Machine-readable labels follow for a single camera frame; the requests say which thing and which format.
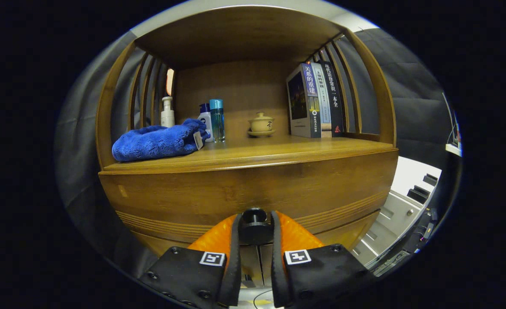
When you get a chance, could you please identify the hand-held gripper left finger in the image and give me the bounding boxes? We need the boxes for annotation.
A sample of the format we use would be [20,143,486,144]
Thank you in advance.
[137,211,243,309]

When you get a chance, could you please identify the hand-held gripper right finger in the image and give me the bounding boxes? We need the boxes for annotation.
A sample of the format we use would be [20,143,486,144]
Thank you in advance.
[270,210,376,309]

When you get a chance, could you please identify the wooden drawer with black knob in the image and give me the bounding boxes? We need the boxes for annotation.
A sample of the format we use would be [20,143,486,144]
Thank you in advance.
[98,148,399,258]

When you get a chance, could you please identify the wooden countertop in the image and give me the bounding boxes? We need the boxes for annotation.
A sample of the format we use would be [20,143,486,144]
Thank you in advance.
[102,135,398,175]

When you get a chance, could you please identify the white storage cabinet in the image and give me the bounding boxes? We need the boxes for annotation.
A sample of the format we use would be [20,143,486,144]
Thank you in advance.
[351,156,443,269]

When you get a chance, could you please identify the wooden cabinet with slatted sides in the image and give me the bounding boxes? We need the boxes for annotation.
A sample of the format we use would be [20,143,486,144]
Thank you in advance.
[95,5,399,289]

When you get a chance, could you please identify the grey power strip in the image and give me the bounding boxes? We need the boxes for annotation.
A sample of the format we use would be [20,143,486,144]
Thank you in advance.
[372,251,411,277]

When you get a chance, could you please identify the beige lidded teacup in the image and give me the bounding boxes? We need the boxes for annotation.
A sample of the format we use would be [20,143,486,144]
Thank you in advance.
[248,112,276,133]

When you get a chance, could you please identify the white bottle with blue cap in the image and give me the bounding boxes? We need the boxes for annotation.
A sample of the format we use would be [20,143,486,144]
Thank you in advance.
[198,103,214,143]

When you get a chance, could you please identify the clear blue bottle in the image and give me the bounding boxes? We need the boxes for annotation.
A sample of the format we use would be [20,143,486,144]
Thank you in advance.
[209,99,226,143]

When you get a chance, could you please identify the blue fluffy towel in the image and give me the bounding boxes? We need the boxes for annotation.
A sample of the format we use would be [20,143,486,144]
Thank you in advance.
[112,118,211,163]

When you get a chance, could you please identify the black devices on floor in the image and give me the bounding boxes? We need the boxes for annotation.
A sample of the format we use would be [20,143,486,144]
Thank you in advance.
[403,208,439,254]

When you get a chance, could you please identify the white pump bottle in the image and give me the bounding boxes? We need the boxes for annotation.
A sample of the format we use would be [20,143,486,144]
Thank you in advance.
[161,97,175,128]

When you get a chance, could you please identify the dark book with blue spine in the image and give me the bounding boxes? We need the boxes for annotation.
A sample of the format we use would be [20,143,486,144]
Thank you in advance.
[286,63,322,139]

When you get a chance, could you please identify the book with pale spine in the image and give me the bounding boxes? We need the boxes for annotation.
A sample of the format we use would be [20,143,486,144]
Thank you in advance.
[311,62,332,138]

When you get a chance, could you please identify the book with black spine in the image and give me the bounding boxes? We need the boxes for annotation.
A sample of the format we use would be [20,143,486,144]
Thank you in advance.
[320,60,345,138]

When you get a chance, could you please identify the black backdrop cloth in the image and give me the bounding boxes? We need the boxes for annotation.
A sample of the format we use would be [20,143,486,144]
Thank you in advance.
[55,28,456,275]

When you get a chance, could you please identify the black floor cable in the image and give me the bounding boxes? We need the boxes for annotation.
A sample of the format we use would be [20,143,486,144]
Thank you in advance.
[252,289,276,309]

